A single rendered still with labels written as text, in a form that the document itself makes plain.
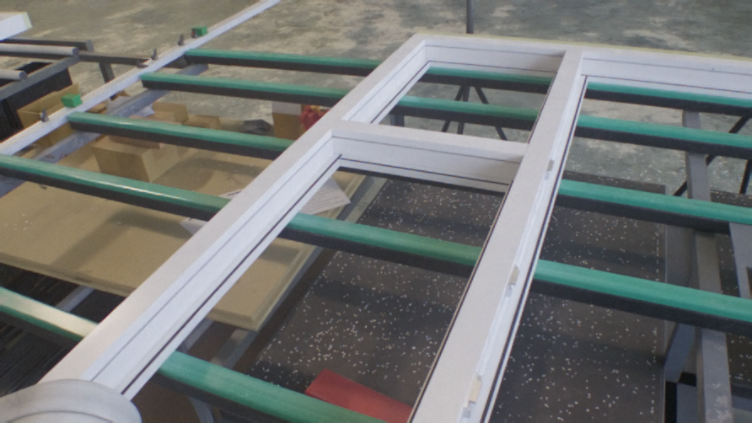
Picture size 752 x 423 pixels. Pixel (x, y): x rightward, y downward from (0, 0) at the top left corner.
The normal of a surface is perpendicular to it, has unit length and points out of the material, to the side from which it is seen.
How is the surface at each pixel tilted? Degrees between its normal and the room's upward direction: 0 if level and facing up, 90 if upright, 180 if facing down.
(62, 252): 0
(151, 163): 90
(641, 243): 0
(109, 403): 57
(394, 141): 90
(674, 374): 90
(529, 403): 0
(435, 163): 90
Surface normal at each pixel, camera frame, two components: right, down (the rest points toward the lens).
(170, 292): 0.92, 0.17
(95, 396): 0.58, -0.74
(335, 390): -0.07, -0.82
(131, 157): -0.40, 0.55
